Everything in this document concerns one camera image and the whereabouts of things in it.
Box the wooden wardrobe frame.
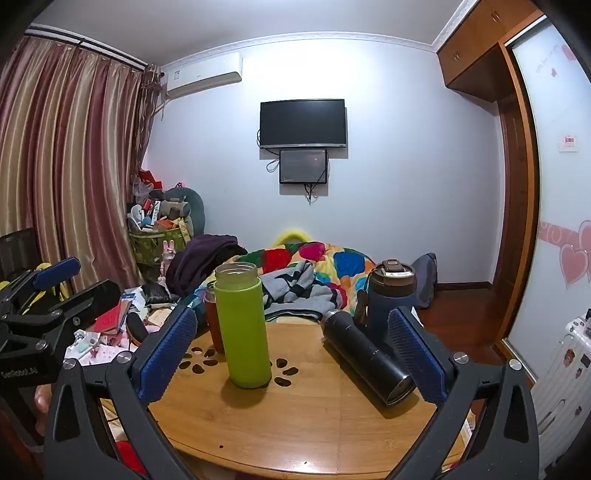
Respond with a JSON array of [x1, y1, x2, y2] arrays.
[[493, 41, 541, 354]]

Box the white air conditioner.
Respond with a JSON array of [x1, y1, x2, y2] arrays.
[[163, 52, 243, 99]]

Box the wooden overhead cabinet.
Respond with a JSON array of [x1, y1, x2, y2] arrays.
[[436, 0, 546, 100]]

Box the red book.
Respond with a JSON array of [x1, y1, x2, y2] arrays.
[[88, 300, 132, 334]]

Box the white stickered suitcase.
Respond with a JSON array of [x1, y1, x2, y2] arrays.
[[531, 309, 591, 476]]

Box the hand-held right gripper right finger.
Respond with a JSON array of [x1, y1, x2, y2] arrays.
[[387, 306, 553, 480]]

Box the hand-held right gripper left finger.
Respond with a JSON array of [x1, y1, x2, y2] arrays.
[[43, 305, 199, 480]]

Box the frosted heart-print sliding door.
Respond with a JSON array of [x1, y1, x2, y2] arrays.
[[502, 18, 591, 384]]

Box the black chair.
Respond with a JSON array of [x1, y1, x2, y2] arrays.
[[0, 227, 40, 283]]

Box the dark blue bag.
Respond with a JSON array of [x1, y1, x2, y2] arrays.
[[409, 252, 438, 309]]

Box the green bottle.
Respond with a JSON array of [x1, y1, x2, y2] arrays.
[[213, 261, 273, 389]]

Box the grey striped cloth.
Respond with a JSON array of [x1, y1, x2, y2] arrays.
[[262, 261, 343, 320]]

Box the grey-green round cushion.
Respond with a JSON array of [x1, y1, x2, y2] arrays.
[[163, 187, 207, 236]]

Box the dark blue brown-lidded cup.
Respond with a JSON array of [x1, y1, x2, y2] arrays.
[[355, 259, 419, 352]]

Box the black wall television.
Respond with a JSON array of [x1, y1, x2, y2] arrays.
[[259, 98, 348, 149]]

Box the small black wall monitor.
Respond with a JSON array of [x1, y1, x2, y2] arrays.
[[278, 148, 329, 184]]

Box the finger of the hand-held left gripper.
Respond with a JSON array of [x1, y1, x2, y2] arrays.
[[23, 279, 122, 334], [0, 257, 82, 315]]

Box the black thermos cup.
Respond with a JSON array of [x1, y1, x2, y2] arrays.
[[322, 310, 416, 407]]

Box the striped red-beige curtain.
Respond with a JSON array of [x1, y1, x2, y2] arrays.
[[0, 34, 162, 296]]

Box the green storage basket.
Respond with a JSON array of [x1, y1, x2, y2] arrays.
[[128, 228, 192, 267]]

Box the dark purple cloth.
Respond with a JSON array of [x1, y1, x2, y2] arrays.
[[165, 234, 249, 297]]

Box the colourful patterned blanket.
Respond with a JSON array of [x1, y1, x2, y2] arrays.
[[194, 241, 377, 320]]

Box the yellow plastic item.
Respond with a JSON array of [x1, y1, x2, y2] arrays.
[[276, 227, 311, 245]]

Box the person's left hand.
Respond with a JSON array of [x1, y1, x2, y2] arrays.
[[33, 383, 58, 437]]

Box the red-brown bottle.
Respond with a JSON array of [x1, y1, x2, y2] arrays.
[[204, 281, 227, 355]]

